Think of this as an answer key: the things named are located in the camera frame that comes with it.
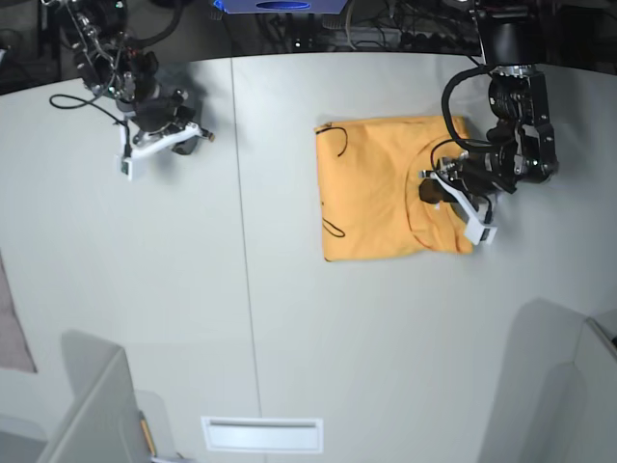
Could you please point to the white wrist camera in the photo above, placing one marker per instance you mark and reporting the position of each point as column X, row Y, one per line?
column 140, row 159
column 479, row 229

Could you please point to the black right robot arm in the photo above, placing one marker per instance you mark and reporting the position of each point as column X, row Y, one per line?
column 115, row 64

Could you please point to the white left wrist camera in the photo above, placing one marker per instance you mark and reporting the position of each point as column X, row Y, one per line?
column 479, row 229

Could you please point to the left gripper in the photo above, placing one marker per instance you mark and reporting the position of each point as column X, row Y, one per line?
column 466, row 176

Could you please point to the purple blue device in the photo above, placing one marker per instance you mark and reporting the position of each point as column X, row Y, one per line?
column 260, row 7

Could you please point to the grey bin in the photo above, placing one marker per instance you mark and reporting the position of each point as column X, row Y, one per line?
column 103, row 423
column 556, row 397

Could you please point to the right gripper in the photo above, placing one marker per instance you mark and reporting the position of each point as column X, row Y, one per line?
column 154, row 110

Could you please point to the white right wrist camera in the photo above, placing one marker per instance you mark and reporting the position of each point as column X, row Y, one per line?
column 140, row 159

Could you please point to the grey bin left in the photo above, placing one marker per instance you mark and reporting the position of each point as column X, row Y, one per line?
column 103, row 423

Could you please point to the orange pencil in bin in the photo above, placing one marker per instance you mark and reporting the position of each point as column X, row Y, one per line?
column 148, row 437

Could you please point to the grey bin right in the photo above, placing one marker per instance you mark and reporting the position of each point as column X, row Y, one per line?
column 556, row 397

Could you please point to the black power strip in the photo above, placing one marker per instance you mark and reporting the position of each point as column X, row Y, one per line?
column 426, row 42

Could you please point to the white recessed table slot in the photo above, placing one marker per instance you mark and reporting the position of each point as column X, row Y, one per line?
column 290, row 436

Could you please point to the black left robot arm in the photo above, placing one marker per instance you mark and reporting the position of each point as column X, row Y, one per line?
column 520, row 147

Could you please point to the pink grey cloth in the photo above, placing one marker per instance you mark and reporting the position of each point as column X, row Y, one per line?
column 14, row 348

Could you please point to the orange yellow T-shirt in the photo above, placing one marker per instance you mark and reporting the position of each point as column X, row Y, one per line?
column 368, row 180

